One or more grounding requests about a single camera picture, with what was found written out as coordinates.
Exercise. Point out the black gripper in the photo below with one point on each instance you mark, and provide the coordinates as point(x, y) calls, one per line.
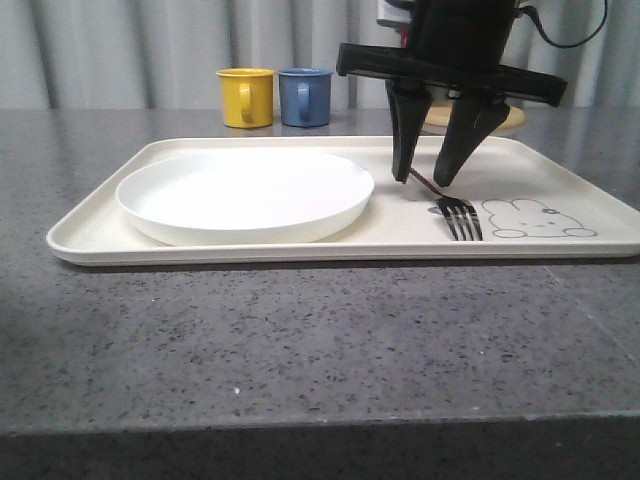
point(456, 45)

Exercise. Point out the silver metal fork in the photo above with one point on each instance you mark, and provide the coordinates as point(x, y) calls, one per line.
point(460, 215)

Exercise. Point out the white round plate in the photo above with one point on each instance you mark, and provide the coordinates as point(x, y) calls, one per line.
point(245, 196)

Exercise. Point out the wooden mug tree stand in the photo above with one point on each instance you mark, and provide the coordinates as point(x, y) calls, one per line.
point(438, 116)

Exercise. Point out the cream rabbit serving tray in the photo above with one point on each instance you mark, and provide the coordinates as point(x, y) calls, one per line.
point(528, 206)

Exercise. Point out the blue enamel mug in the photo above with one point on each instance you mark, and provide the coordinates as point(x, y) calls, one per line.
point(305, 96)

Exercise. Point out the yellow enamel mug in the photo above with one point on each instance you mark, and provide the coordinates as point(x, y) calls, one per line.
point(247, 97)

